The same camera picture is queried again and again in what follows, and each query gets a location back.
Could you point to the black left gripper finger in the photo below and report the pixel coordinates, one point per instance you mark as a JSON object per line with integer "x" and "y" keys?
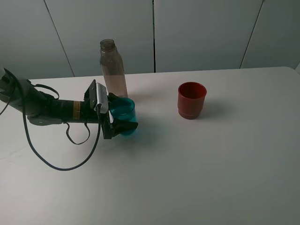
{"x": 113, "y": 99}
{"x": 123, "y": 127}

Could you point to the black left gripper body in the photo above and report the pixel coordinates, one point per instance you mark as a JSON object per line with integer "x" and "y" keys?
{"x": 91, "y": 115}

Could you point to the teal transparent plastic cup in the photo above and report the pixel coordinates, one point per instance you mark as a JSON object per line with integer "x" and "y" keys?
{"x": 123, "y": 111}

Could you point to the brown transparent water bottle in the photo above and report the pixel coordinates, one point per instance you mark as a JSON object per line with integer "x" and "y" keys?
{"x": 112, "y": 68}

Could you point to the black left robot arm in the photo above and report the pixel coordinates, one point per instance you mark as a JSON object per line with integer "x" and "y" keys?
{"x": 44, "y": 109}

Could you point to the red plastic cup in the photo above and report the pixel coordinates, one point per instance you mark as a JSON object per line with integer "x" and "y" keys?
{"x": 191, "y": 97}

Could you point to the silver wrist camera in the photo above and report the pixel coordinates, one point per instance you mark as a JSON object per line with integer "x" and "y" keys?
{"x": 101, "y": 99}

